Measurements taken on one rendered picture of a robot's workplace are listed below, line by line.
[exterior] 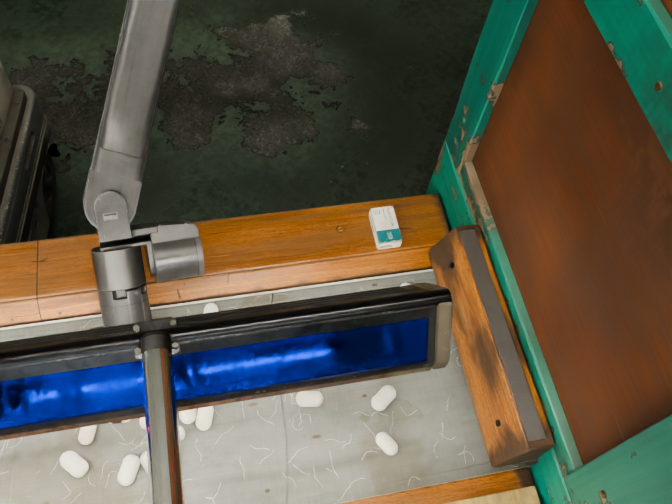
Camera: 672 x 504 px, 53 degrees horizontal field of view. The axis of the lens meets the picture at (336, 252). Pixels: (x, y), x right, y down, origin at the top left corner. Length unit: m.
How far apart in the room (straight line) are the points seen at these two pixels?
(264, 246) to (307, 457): 0.30
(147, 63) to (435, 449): 0.59
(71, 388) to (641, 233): 0.49
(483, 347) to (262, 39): 1.69
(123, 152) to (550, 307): 0.51
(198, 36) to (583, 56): 1.81
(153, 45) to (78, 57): 1.54
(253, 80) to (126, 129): 1.44
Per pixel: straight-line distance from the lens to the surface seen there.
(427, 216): 1.03
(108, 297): 0.84
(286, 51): 2.33
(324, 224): 1.00
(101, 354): 0.55
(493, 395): 0.85
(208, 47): 2.34
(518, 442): 0.83
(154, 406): 0.51
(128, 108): 0.82
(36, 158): 1.79
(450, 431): 0.92
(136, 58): 0.83
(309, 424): 0.90
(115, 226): 0.81
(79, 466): 0.89
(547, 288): 0.81
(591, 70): 0.69
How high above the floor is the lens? 1.60
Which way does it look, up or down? 59 degrees down
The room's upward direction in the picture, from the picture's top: 10 degrees clockwise
